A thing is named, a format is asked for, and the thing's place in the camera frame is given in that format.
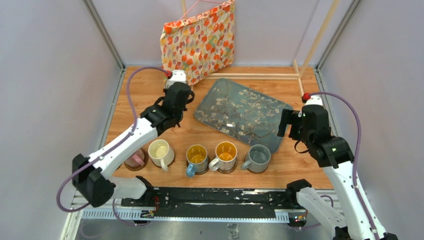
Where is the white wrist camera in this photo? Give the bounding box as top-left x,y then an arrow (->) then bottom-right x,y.
304,95 -> 324,107
163,70 -> 187,90

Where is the aluminium rail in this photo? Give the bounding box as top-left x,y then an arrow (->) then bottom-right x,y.
70,186 -> 342,224

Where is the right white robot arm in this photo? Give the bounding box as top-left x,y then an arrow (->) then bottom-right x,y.
277,104 -> 398,240

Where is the pink mug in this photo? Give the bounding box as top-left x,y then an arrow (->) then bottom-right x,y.
125,148 -> 146,168

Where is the grey ceramic mug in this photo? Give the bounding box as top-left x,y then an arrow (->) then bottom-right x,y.
240,144 -> 272,174

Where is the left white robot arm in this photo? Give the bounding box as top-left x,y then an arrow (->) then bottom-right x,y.
72,82 -> 194,208

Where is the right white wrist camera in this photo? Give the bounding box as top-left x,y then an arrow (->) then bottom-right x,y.
304,95 -> 324,107

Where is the blue butterfly mug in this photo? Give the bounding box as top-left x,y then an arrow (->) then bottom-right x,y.
186,144 -> 209,172

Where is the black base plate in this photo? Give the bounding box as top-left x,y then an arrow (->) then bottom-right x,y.
119,187 -> 306,219

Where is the cream ribbed mug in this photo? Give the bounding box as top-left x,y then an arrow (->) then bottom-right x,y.
147,139 -> 175,172

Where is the brown round coaster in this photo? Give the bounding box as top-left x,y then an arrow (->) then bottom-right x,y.
154,156 -> 176,169
186,158 -> 211,178
123,148 -> 149,171
217,165 -> 237,174

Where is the blue floral serving tray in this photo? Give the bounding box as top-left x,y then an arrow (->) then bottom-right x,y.
193,78 -> 293,154

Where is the white floral mug yellow inside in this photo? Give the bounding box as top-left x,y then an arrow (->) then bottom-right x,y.
208,141 -> 238,172

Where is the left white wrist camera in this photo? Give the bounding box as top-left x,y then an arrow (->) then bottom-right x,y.
163,70 -> 187,90

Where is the floral fabric bag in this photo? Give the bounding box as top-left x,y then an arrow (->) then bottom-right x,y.
159,0 -> 236,86

